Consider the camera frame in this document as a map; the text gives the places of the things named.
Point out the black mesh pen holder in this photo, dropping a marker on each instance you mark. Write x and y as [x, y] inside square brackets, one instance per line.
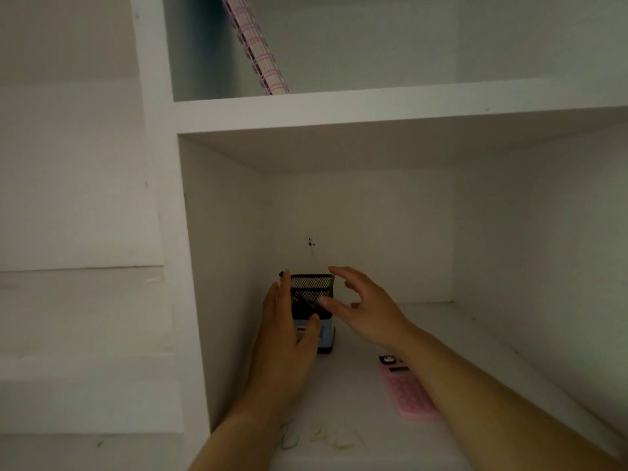
[309, 291]

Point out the yellow rubber band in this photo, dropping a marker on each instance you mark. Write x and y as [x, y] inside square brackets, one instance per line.
[338, 439]

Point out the pink calculator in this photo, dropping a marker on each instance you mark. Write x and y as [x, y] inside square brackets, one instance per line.
[409, 397]

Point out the person's left thumb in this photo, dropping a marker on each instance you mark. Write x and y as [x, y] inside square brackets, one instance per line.
[309, 338]

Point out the white shelf unit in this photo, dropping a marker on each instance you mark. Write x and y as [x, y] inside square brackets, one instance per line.
[319, 105]

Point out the green rubber band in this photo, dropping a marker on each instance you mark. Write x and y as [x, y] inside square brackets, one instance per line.
[289, 439]

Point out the pink spiral notebook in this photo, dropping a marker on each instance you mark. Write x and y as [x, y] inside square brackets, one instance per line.
[255, 48]

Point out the person's right forearm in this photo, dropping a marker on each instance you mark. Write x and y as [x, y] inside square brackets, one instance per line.
[471, 402]

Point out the person's right hand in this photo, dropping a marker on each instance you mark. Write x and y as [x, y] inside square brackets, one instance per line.
[375, 313]

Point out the blue box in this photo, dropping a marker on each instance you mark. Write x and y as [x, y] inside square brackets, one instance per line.
[327, 336]

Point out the person's left forearm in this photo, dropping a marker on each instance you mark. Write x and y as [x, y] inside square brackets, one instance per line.
[240, 441]

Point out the small black white item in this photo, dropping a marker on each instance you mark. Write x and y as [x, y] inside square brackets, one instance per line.
[387, 359]

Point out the person's right thumb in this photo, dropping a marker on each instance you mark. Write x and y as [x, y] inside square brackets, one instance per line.
[336, 306]

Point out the person's left hand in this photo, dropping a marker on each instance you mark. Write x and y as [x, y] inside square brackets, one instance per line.
[277, 358]

